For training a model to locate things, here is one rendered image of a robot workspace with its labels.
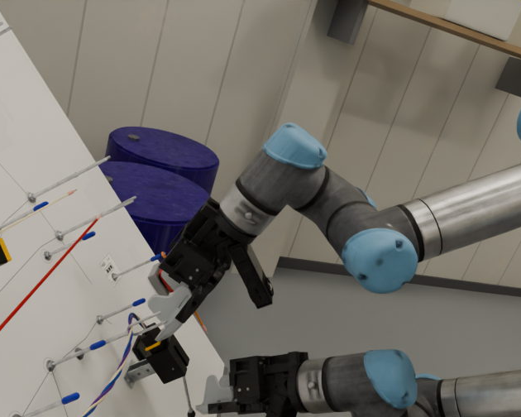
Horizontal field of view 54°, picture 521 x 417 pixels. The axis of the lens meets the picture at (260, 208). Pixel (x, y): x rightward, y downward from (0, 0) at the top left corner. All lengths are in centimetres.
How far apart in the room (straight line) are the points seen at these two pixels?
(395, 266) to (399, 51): 295
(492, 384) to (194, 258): 45
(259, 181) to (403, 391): 32
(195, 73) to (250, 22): 42
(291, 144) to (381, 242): 17
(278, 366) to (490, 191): 39
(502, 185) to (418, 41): 290
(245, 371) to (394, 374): 23
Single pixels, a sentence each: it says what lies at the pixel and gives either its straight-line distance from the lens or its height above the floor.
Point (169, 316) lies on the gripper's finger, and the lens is 76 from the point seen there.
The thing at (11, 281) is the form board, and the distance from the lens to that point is 75.
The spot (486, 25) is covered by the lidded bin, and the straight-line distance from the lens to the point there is 312.
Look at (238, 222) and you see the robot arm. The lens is 69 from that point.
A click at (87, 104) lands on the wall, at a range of 307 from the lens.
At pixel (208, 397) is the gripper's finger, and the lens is 88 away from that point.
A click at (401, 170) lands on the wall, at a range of 377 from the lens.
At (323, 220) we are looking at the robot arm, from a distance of 68.
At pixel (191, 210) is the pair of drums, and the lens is 197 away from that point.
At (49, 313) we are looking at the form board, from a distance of 78.
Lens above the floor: 165
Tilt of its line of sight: 21 degrees down
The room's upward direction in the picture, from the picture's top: 18 degrees clockwise
